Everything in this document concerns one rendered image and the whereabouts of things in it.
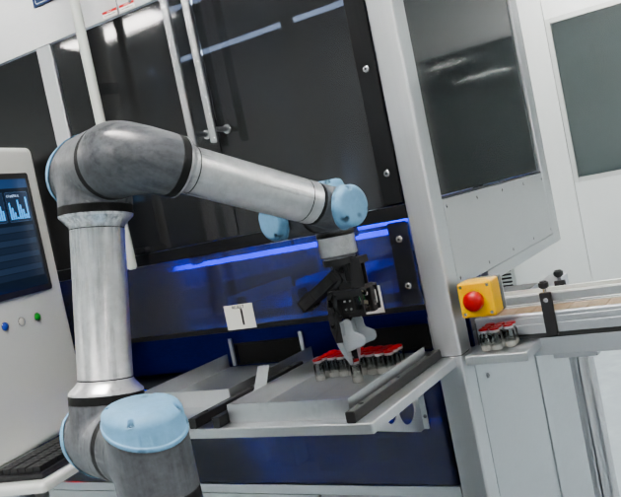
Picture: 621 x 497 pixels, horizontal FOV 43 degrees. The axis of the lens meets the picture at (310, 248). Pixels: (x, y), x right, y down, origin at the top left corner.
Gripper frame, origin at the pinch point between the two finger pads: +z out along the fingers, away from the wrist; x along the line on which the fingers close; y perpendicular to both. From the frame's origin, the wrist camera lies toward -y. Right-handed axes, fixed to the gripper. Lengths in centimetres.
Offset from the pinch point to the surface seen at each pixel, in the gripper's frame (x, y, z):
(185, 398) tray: -11.1, -35.0, 3.5
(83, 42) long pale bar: 8, -61, -81
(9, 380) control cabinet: -16, -84, -5
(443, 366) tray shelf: 8.8, 15.4, 5.5
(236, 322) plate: 14.7, -37.9, -7.2
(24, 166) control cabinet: 6, -89, -56
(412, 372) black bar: 0.0, 12.8, 4.0
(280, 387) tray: -4.9, -14.8, 3.9
